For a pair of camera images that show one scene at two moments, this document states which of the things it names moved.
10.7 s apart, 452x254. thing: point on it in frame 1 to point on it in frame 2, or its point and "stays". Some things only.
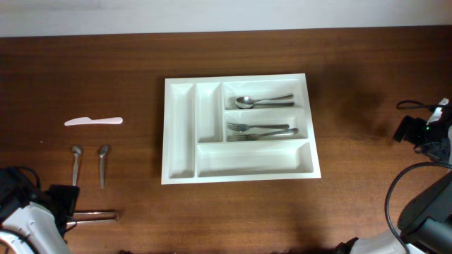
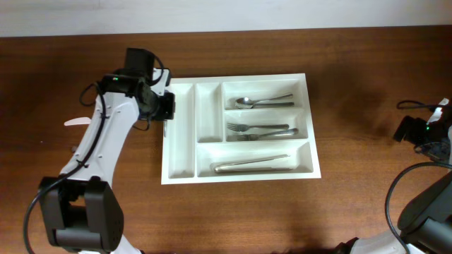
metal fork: (253, 137) stays
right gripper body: (419, 133) stays
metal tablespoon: (259, 104) stays
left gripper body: (61, 204) to (159, 105)
